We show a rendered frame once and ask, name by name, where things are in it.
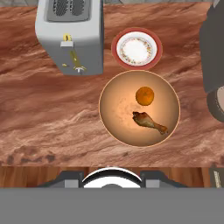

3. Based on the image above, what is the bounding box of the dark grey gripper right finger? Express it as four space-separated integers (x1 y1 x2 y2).
139 170 189 189

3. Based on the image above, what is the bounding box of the brown chicken drumstick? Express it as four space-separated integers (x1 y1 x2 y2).
131 110 170 136

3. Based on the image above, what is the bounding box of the dark round pot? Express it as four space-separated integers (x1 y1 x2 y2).
206 86 224 123

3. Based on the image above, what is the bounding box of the wooden cupboard front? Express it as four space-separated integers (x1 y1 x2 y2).
0 166 224 189

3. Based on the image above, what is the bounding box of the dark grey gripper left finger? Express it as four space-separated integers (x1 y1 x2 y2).
38 170 86 189

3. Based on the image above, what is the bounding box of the small red-rimmed white plate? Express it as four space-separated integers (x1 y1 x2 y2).
110 26 164 72

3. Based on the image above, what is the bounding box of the tan round bowl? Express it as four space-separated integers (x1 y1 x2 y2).
98 69 182 148

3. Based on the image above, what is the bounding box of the white and black round thing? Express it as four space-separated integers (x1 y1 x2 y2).
81 165 144 189

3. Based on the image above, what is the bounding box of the grey toaster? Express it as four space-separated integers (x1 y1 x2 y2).
34 0 105 77

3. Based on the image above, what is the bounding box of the orange tangerine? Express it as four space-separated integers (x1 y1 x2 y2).
135 86 156 107

